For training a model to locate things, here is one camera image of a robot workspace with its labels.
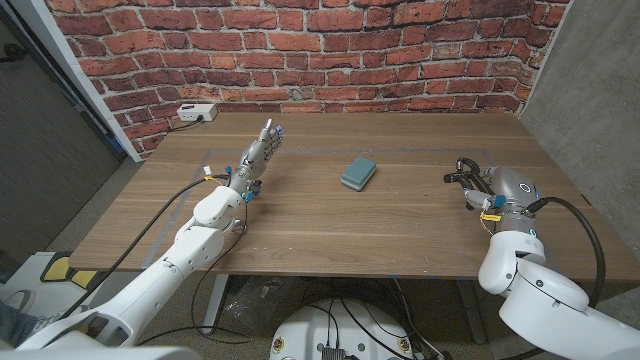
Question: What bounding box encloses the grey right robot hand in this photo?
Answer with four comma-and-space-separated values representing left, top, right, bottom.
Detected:
462, 165, 541, 236

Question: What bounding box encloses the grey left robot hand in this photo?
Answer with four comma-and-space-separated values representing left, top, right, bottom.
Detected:
228, 118, 285, 196

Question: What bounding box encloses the black grip strengthener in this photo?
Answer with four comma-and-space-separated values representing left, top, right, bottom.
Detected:
443, 157, 494, 211

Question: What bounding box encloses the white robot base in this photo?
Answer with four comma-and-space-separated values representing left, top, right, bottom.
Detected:
268, 298, 416, 360

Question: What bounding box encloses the teal ribbed sponge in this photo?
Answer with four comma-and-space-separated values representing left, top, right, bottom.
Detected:
340, 155, 378, 193

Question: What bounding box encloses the white power strip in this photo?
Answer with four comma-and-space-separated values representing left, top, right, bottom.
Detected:
176, 102, 219, 123

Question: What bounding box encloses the clear plastic bag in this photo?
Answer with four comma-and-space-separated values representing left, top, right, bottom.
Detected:
219, 275, 296, 335

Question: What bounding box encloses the yellow black foot pedal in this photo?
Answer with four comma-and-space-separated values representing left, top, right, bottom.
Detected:
39, 252, 99, 289

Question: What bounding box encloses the white robot torso cover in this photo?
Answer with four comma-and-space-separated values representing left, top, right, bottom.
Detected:
0, 346, 201, 360

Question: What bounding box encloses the grey white sneaker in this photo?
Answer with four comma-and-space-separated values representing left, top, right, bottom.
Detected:
0, 288, 36, 316

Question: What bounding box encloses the person's leg in jeans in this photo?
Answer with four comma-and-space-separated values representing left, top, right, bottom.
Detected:
0, 301, 41, 349

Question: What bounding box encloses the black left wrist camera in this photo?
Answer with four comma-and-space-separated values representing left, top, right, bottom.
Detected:
244, 179, 264, 203

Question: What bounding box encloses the black power strip cord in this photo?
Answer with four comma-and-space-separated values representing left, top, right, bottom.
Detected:
169, 115, 205, 133

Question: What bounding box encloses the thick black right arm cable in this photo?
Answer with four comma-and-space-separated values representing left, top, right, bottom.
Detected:
527, 196, 607, 309

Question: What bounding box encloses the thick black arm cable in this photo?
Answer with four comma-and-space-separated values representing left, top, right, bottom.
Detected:
527, 196, 607, 309
59, 172, 232, 319

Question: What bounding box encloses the brick wall print backdrop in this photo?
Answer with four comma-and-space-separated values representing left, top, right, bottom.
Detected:
44, 0, 574, 160

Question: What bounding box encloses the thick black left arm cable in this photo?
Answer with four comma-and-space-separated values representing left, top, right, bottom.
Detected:
59, 172, 232, 319

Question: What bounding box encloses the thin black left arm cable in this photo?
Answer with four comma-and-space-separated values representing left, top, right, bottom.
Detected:
134, 199, 251, 347

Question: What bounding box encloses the white door frame post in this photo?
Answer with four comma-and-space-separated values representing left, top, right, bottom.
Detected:
9, 0, 144, 164

